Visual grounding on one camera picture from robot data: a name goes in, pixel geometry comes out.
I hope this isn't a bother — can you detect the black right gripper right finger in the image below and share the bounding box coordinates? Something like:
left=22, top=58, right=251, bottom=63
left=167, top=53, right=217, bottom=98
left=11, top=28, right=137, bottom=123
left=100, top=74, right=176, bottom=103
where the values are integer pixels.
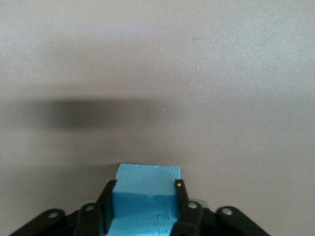
left=172, top=179, right=268, bottom=236

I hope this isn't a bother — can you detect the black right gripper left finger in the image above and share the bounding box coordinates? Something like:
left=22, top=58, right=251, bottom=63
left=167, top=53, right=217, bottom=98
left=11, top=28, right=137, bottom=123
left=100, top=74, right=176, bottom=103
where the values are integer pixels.
left=9, top=179, right=117, bottom=236

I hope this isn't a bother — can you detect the cyan foam cube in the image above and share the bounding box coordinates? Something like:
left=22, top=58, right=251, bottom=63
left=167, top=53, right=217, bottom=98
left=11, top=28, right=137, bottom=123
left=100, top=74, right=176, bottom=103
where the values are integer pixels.
left=106, top=162, right=182, bottom=236

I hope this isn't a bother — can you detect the paper table cover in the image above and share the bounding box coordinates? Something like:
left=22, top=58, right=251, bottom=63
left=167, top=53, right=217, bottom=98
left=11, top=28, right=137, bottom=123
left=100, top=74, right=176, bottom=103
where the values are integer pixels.
left=0, top=0, right=315, bottom=236

